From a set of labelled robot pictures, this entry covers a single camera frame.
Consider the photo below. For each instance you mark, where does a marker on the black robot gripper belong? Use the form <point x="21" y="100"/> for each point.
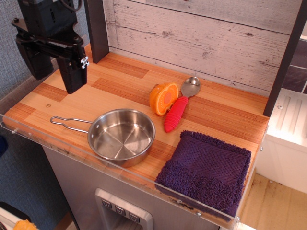
<point x="45" y="31"/>

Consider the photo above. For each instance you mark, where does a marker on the small stainless steel pot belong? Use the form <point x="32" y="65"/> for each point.
<point x="123" y="137"/>

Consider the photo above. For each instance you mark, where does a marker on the orange half toy fruit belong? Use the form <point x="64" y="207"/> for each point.
<point x="162" y="97"/>

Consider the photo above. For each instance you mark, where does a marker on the grey toy fridge cabinet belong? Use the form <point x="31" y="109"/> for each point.
<point x="79" y="178"/>

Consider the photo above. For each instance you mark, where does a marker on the clear acrylic front guard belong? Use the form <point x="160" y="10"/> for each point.
<point x="241" y="128"/>

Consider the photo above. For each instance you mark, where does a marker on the silver dispenser panel with buttons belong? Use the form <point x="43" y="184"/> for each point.
<point x="118" y="214"/>

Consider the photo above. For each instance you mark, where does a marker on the orange object bottom left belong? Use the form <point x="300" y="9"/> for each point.
<point x="24" y="225"/>

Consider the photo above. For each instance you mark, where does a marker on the purple folded towel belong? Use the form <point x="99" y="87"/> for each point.
<point x="207" y="170"/>

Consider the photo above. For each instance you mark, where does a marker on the white toy sink unit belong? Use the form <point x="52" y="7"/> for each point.
<point x="283" y="154"/>

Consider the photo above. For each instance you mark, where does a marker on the left dark wooden post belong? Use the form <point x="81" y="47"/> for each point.
<point x="97" y="30"/>

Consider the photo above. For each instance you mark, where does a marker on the dark wooden post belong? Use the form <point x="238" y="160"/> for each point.
<point x="97" y="30"/>
<point x="287" y="58"/>

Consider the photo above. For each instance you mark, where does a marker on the metal spoon red handle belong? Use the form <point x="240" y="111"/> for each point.
<point x="189" y="88"/>

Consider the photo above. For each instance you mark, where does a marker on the right dark wooden post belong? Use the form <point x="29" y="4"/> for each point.
<point x="287" y="58"/>

